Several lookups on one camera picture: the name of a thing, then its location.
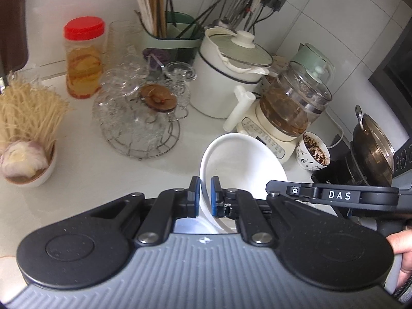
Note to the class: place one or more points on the white bowl with brown foot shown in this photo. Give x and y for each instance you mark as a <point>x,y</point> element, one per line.
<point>38,178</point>

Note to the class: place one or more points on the peeled onion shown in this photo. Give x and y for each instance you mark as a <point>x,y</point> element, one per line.
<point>22,159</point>

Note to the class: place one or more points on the group of clear glass cups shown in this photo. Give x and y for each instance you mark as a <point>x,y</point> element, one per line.
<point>122,103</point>

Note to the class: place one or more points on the white cooking pot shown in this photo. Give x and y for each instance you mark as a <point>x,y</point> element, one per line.
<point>212,83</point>

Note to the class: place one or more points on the cream base glass kettle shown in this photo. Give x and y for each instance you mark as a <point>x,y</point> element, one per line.
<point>283,112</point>

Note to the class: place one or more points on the bundle of dried noodles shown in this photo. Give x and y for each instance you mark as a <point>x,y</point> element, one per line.
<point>25,112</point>

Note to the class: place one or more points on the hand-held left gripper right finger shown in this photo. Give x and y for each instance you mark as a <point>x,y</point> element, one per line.
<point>214,197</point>

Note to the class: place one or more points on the grey appliance control panel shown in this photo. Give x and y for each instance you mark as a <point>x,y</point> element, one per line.
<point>404,167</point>

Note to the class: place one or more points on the glass jar with wooden lid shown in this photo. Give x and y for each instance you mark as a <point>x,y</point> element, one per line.
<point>157,98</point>

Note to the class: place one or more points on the small floral cup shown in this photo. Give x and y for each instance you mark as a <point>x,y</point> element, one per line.
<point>305,159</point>

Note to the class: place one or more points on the person's right hand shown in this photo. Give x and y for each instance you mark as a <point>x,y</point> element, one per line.
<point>400,247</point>

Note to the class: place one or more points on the black cooktop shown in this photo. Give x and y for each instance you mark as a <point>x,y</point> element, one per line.
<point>325,177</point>

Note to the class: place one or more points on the white pot lid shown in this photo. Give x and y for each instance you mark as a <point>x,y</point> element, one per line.
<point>244,43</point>

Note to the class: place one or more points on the green utensil holder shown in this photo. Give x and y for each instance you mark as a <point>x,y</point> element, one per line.
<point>180,43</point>

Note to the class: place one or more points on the row of hanging kitchen utensils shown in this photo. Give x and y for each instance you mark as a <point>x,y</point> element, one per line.
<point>231,3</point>

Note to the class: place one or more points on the dark metal wok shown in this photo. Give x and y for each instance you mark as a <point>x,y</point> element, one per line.
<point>370,148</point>

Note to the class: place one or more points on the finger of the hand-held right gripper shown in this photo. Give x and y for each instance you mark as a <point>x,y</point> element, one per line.
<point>289,190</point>

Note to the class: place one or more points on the red lid glass jar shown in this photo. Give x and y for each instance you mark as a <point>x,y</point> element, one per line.
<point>83,67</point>

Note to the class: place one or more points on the plain white deep plate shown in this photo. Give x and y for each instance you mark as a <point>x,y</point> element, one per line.
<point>238,164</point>

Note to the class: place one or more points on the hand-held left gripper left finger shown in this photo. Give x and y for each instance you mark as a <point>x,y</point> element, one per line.
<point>194,197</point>

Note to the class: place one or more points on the black oven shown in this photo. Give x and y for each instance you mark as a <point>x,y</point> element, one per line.
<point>396,67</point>

